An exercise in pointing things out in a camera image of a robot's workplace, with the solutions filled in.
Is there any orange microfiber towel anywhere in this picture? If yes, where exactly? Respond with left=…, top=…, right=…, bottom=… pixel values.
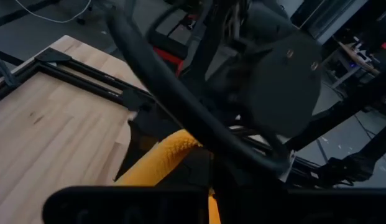
left=114, top=129, right=222, bottom=224

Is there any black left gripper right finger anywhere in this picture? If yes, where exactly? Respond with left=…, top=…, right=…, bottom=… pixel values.
left=212, top=154, right=386, bottom=224

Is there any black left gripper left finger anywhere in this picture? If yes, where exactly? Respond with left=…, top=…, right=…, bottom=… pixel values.
left=42, top=147, right=211, bottom=224

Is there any white cable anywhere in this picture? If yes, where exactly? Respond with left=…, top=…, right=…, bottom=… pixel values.
left=14, top=0, right=93, bottom=25

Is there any cluttered wooden workbench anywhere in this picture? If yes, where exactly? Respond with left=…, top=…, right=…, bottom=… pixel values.
left=334, top=37, right=383, bottom=77

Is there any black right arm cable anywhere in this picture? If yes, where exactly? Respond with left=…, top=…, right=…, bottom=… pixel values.
left=104, top=6, right=292, bottom=174

